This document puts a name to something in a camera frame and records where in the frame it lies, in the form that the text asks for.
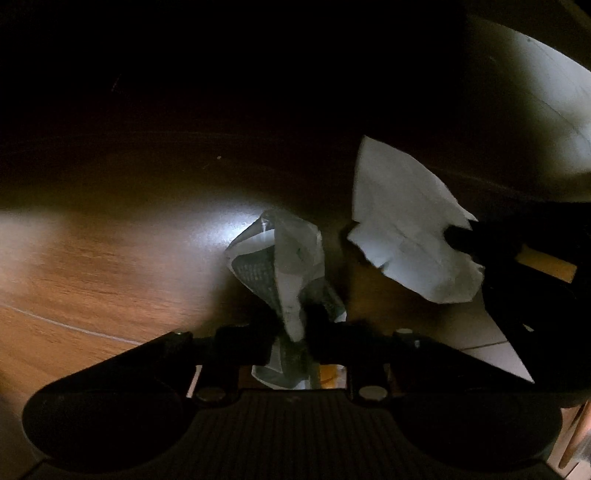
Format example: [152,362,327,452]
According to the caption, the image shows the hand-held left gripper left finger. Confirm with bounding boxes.
[120,322,283,406]

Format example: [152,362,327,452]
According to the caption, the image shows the white paper sheet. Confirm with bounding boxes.
[346,135,485,304]

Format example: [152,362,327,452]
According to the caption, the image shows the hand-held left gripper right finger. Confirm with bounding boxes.
[304,305,462,403]

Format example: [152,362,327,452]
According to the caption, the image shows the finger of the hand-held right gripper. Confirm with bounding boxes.
[444,222,490,266]

